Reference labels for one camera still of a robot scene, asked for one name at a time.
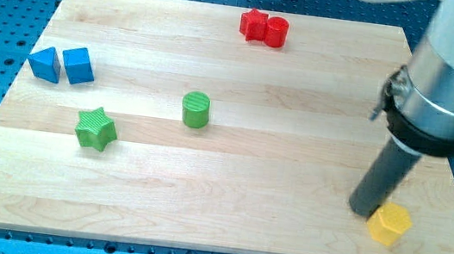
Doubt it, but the red star block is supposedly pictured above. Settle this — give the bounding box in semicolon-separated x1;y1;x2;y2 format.
239;8;269;41

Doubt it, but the green star block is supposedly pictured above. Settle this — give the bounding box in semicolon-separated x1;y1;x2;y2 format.
75;107;117;152

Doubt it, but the green cylinder block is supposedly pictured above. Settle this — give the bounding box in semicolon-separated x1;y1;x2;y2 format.
182;91;211;129

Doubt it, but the light wooden board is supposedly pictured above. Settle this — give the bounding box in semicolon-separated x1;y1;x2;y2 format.
0;0;454;254

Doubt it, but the red cylinder block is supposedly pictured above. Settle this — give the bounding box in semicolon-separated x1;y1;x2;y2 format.
264;16;289;48

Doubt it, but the blue cube block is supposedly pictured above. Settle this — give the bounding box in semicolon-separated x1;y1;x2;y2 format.
62;47;94;84

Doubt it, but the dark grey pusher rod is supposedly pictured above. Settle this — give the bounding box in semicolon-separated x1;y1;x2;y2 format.
349;137;421;218

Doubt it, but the yellow hexagon block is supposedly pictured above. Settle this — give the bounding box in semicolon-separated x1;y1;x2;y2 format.
366;201;413;247

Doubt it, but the blue triangle block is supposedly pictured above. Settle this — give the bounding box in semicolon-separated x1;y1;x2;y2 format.
28;46;61;84

